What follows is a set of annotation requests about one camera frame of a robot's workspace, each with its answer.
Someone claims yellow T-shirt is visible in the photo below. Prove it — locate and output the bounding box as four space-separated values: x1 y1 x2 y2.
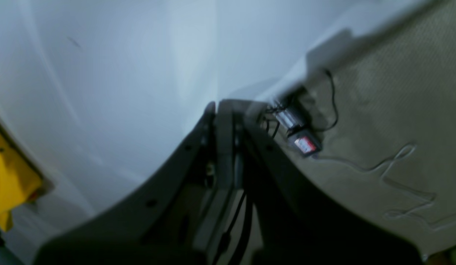
0 132 42 232

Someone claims black power strip red switch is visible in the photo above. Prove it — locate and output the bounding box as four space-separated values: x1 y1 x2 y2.
275 107 323 158

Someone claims grey cable on floor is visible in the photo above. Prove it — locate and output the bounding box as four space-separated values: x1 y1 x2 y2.
316 143 456 232

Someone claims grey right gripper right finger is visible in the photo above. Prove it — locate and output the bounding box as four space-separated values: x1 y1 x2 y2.
225 100 423 265

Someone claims black cable on floor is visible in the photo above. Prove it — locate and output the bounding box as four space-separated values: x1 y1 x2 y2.
312 68 339 133

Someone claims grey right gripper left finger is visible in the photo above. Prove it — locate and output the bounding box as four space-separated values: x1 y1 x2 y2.
34 101 216 265

